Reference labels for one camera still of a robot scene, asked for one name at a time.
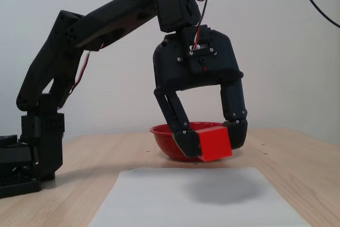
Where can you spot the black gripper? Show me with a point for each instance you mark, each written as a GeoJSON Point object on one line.
{"type": "Point", "coordinates": [172, 71]}

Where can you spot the red cube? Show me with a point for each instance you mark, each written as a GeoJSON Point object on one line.
{"type": "Point", "coordinates": [215, 144]}

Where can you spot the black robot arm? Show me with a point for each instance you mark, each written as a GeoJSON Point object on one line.
{"type": "Point", "coordinates": [111, 11]}

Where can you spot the red speckled bowl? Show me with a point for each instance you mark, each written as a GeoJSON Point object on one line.
{"type": "Point", "coordinates": [162, 142]}

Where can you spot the white paper sheet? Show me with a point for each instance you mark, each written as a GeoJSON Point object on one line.
{"type": "Point", "coordinates": [138, 205]}

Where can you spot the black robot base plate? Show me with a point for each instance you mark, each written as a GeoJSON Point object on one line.
{"type": "Point", "coordinates": [16, 187]}

